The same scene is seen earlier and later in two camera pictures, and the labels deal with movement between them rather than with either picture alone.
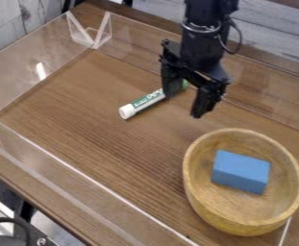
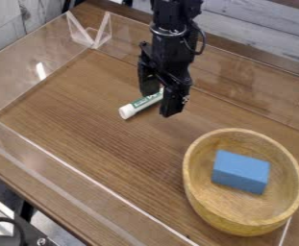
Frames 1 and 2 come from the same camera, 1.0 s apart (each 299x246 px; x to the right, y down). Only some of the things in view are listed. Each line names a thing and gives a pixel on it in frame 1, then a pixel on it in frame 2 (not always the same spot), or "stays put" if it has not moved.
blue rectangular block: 241,172 stays put
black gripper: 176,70 → 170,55
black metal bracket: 29,235 stays put
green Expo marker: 128,108 stays put
